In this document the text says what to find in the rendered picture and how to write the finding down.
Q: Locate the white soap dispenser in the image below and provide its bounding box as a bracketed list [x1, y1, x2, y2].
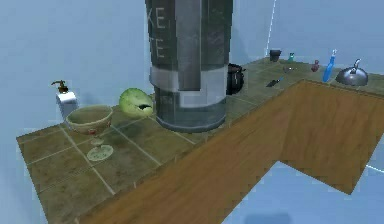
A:
[50, 79, 79, 122]

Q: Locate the wooden counter with tiled top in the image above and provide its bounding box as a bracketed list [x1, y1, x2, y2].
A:
[15, 56, 384, 224]

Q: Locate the black cooking pot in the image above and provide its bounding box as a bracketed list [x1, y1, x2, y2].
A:
[226, 63, 247, 96]

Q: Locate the grey metal keg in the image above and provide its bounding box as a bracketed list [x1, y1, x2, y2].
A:
[144, 0, 234, 134]

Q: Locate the black cup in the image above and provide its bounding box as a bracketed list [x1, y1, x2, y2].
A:
[269, 49, 283, 63]

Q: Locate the blue spray bottle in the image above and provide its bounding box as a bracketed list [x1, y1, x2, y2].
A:
[322, 49, 338, 83]

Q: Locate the clear wine glass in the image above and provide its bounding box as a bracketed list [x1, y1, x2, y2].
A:
[65, 104, 115, 163]

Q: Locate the black kitchen knife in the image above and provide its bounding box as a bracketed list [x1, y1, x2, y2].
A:
[265, 76, 285, 88]

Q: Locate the green lettuce head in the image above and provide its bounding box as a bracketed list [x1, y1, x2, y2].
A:
[118, 87, 155, 118]

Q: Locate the silver metal kettle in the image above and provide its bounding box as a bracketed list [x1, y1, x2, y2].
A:
[335, 58, 369, 87]

